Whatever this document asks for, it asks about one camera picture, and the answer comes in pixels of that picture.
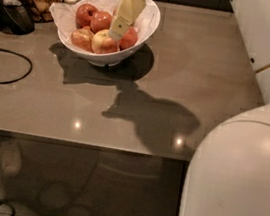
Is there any orange apple front left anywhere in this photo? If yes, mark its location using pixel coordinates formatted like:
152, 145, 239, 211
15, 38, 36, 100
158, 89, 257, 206
71, 26, 94, 52

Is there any red apple back left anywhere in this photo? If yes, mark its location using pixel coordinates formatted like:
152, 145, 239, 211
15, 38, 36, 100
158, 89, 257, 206
75, 3, 97, 27

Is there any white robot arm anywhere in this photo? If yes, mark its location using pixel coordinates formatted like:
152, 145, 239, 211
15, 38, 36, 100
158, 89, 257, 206
179, 0, 270, 216

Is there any red apple right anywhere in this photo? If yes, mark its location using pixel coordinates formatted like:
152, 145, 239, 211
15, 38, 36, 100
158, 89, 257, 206
119, 27, 138, 51

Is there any white paper bowl liner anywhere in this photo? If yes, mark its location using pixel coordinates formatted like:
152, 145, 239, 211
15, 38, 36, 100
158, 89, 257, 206
49, 0, 161, 50

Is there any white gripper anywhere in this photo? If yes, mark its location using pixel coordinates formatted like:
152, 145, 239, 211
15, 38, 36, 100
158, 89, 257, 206
109, 0, 146, 41

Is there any white ceramic bowl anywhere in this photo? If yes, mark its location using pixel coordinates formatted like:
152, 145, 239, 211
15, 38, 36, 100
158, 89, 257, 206
49, 0, 161, 67

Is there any black round appliance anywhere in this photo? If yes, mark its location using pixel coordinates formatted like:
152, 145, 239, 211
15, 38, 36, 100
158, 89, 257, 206
2, 5, 35, 35

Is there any black cable on table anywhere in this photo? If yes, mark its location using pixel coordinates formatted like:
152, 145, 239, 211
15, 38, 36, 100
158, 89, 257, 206
0, 47, 35, 90

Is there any red apple centre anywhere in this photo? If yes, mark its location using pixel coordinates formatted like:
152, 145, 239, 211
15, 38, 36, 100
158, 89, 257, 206
90, 11, 112, 33

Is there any yellow red apple front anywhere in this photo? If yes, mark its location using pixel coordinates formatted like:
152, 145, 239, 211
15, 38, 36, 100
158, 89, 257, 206
91, 29, 120, 54

